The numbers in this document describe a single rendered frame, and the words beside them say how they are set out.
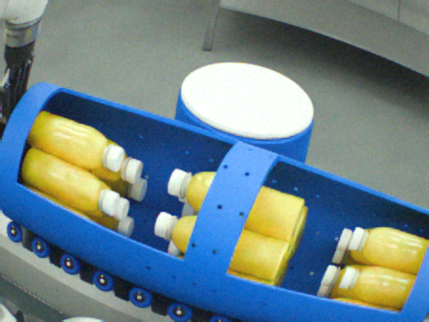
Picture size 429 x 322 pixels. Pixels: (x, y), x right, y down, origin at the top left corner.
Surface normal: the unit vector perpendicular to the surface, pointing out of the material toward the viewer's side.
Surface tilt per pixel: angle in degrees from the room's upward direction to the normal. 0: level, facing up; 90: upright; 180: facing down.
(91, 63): 0
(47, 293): 70
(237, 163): 3
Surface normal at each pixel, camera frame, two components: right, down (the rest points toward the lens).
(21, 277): -0.27, 0.22
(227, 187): 0.00, -0.53
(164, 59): 0.14, -0.79
